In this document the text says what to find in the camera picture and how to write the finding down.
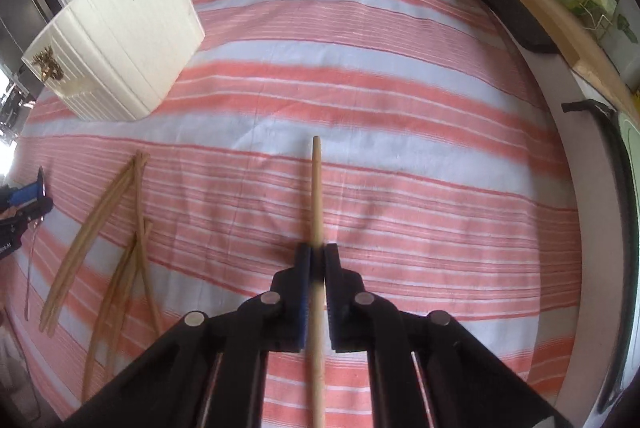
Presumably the cream ribbed utensil holder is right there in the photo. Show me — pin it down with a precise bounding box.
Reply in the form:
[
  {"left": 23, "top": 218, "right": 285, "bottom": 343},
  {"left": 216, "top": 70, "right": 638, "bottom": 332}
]
[{"left": 21, "top": 0, "right": 206, "bottom": 123}]

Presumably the black oblong object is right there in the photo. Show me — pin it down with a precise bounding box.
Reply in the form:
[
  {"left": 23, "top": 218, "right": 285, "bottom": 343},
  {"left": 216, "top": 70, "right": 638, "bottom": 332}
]
[{"left": 462, "top": 0, "right": 560, "bottom": 55}]

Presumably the pile of wooden chopsticks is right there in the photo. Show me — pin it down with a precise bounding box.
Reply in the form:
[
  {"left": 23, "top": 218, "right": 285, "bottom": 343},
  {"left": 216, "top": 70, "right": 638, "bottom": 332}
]
[{"left": 39, "top": 149, "right": 166, "bottom": 404}]

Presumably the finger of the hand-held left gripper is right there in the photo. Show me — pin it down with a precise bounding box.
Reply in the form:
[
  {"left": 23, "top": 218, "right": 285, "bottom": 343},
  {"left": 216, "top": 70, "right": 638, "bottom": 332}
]
[
  {"left": 0, "top": 167, "right": 48, "bottom": 209},
  {"left": 0, "top": 199, "right": 54, "bottom": 234}
]

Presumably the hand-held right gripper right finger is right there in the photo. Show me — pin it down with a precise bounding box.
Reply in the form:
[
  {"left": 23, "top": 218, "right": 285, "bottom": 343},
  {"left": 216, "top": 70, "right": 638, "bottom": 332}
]
[{"left": 324, "top": 244, "right": 573, "bottom": 428}]

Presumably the long wooden chopstick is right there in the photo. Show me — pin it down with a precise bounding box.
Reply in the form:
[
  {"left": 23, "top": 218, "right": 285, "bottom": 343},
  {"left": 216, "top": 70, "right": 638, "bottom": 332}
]
[{"left": 311, "top": 135, "right": 327, "bottom": 428}]

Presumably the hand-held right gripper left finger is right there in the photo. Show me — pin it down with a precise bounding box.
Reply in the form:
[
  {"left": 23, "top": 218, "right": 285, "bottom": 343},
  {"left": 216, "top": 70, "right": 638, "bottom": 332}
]
[{"left": 60, "top": 243, "right": 313, "bottom": 428}]

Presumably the black curved frame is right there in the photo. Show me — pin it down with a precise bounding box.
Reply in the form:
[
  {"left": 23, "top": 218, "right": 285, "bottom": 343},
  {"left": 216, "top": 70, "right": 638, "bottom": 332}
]
[{"left": 561, "top": 100, "right": 640, "bottom": 414}]

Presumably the pink white striped cloth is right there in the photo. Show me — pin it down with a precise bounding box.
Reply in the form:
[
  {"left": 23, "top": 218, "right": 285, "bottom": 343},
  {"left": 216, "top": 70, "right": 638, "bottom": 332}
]
[{"left": 10, "top": 0, "right": 586, "bottom": 428}]

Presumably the metal spoon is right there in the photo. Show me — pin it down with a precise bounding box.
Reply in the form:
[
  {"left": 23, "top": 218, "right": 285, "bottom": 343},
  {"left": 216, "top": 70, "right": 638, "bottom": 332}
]
[{"left": 24, "top": 218, "right": 43, "bottom": 321}]

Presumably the wooden cutting board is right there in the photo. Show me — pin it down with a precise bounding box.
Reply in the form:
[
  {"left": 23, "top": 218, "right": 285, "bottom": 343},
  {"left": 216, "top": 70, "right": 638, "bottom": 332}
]
[{"left": 474, "top": 0, "right": 640, "bottom": 121}]

